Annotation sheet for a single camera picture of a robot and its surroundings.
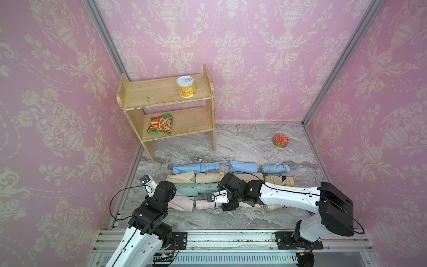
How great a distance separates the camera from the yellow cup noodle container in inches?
27.7

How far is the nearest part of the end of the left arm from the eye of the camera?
20.2 inches

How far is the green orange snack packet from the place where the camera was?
90 cm
